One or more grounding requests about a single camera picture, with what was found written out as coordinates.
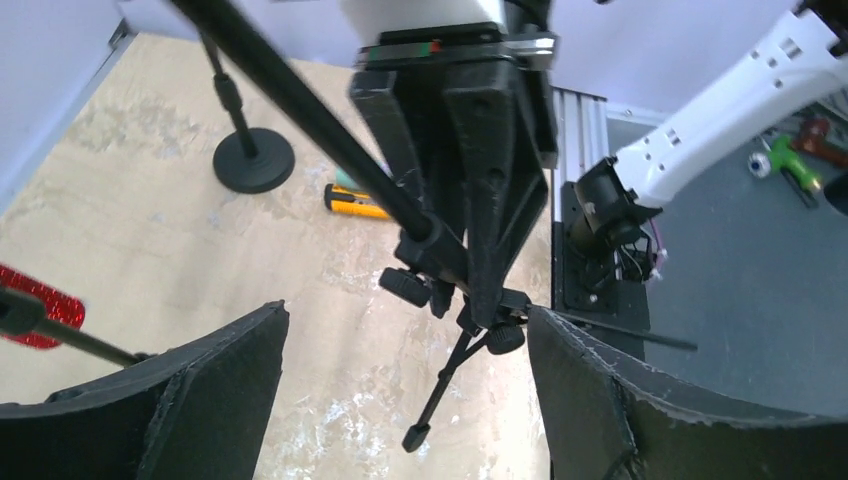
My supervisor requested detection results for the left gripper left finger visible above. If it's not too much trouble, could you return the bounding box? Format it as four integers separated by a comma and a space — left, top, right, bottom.
1, 301, 289, 479

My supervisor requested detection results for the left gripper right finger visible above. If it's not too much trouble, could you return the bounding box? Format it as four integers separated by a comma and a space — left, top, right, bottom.
527, 307, 847, 479

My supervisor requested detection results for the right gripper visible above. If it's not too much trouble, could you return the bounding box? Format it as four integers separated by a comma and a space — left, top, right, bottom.
349, 1, 557, 329

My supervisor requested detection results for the teal toy microphone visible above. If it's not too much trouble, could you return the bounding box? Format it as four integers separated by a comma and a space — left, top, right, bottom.
334, 168, 363, 191

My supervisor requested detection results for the black tripod stand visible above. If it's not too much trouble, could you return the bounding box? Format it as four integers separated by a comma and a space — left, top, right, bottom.
168, 0, 698, 454
1, 287, 152, 368

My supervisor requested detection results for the red glitter microphone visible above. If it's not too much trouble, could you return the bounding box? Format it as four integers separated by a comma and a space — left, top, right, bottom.
1, 264, 86, 350

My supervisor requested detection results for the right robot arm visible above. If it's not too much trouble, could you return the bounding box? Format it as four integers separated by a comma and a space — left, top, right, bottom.
341, 1, 847, 330

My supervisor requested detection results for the black round-base mic stand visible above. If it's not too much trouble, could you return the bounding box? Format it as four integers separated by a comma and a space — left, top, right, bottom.
200, 34, 295, 195

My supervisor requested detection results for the yellow utility knife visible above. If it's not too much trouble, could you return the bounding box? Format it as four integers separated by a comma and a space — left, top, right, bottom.
323, 183, 391, 220

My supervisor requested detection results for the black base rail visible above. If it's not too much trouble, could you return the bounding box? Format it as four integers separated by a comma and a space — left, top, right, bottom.
551, 182, 650, 331

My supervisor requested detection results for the aluminium frame rail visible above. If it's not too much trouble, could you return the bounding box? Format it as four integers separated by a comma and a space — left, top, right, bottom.
551, 88, 665, 224

